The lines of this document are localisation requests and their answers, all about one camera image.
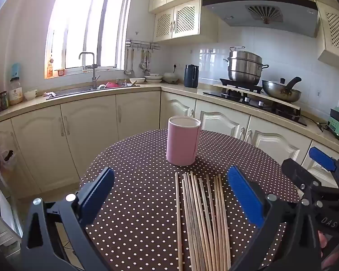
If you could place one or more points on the stack of white bowls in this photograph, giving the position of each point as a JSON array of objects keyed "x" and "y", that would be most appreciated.
[{"x": 171, "y": 77}]

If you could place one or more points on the metal sink faucet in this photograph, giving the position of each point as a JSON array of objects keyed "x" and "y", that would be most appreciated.
[{"x": 93, "y": 70}]

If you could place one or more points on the hanging metal spatula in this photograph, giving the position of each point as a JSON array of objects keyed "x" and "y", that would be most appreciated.
[{"x": 142, "y": 62}]

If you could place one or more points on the stainless steel sink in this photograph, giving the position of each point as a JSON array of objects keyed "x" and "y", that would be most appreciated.
[{"x": 73, "y": 91}]

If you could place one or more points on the black glass gas stove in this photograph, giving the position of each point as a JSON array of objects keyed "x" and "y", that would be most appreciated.
[{"x": 285, "y": 113}]

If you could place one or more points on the white wall socket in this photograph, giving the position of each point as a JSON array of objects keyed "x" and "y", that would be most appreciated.
[{"x": 175, "y": 67}]

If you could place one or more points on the pink bowl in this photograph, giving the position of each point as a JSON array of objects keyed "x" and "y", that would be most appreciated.
[{"x": 112, "y": 85}]

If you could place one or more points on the small white bowl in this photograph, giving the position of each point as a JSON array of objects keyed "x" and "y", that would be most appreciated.
[{"x": 30, "y": 94}]

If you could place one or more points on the stainless steel steamer pot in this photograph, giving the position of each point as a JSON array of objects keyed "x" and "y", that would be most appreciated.
[{"x": 244, "y": 67}]

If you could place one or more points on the hanging metal ladle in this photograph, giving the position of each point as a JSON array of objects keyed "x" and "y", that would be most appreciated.
[{"x": 127, "y": 72}]

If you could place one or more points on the person's right hand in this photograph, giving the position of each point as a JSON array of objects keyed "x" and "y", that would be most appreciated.
[{"x": 323, "y": 240}]

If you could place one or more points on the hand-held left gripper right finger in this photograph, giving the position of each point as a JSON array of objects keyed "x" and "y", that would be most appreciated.
[{"x": 245, "y": 197}]

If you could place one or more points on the pink cylindrical utensil holder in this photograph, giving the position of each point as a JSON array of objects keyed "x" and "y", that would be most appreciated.
[{"x": 182, "y": 144}]

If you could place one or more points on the small dark jar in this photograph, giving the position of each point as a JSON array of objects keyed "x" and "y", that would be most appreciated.
[{"x": 4, "y": 100}]

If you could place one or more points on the hanging metal whisk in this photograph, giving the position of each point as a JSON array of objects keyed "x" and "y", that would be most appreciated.
[{"x": 148, "y": 63}]

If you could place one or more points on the clear plastic food jar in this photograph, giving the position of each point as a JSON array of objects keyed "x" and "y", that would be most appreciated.
[{"x": 16, "y": 93}]

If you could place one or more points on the cream lattice wall cabinet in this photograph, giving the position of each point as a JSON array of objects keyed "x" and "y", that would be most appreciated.
[{"x": 183, "y": 19}]

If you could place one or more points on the brown polka dot tablecloth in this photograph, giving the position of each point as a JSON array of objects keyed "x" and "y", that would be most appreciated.
[{"x": 135, "y": 203}]

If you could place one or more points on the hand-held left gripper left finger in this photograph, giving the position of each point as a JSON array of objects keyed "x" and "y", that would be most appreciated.
[{"x": 97, "y": 192}]

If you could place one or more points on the dark blue kettle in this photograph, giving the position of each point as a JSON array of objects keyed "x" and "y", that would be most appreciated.
[{"x": 190, "y": 76}]

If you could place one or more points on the kitchen window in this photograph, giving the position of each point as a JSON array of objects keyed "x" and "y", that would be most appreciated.
[{"x": 84, "y": 25}]

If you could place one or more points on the black induction cooker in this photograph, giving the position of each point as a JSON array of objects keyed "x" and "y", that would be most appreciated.
[{"x": 228, "y": 82}]

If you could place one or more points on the light blue bottle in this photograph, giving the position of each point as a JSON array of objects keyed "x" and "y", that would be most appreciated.
[{"x": 16, "y": 70}]

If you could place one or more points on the group of wooden chopsticks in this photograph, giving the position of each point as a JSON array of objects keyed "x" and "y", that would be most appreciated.
[{"x": 197, "y": 231}]

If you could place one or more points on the grey range hood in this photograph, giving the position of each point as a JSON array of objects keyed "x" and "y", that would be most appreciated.
[{"x": 271, "y": 19}]

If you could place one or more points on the cream kitchen base cabinets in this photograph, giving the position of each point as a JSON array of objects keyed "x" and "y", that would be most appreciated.
[{"x": 87, "y": 129}]

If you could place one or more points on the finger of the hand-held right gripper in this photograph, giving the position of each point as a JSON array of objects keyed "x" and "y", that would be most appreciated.
[
  {"x": 322, "y": 158},
  {"x": 296, "y": 172}
]

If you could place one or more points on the metal utensil rail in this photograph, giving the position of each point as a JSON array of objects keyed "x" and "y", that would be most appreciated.
[{"x": 142, "y": 45}]

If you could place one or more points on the orange bottle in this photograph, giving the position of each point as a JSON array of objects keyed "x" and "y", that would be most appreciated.
[{"x": 50, "y": 69}]

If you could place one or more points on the white dish rag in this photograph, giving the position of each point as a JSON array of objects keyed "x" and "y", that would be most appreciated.
[{"x": 49, "y": 93}]

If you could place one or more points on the cream lattice corner cabinet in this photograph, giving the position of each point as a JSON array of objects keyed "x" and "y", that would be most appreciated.
[{"x": 336, "y": 34}]

